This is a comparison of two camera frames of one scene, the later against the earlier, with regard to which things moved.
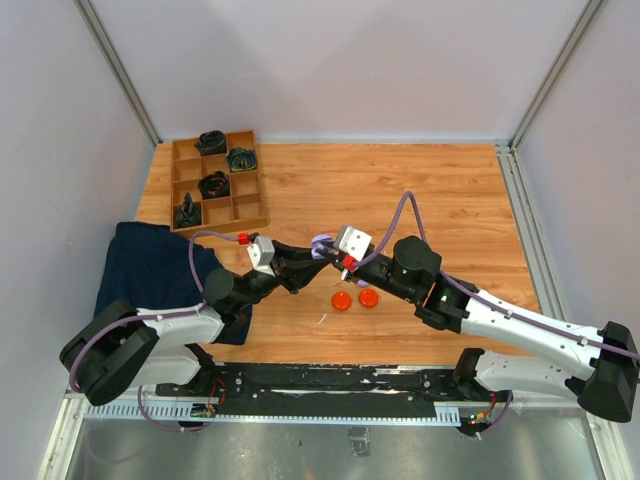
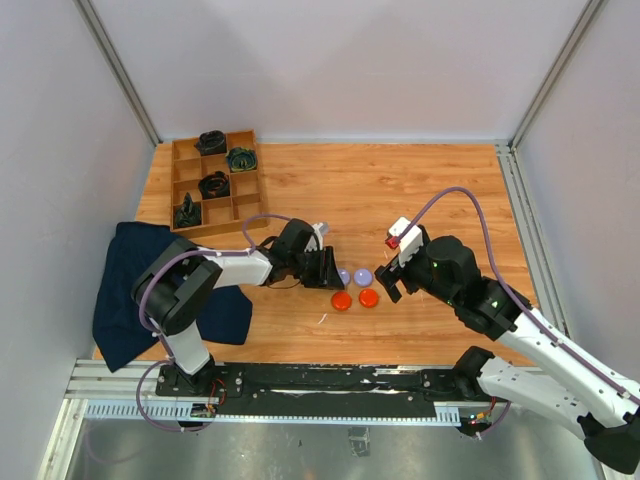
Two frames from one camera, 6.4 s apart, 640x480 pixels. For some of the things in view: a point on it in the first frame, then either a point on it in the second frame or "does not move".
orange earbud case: (341, 301) does not move
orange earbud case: (368, 298) does not move
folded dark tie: (189, 213) does not move
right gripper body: (355, 276) to (407, 276)
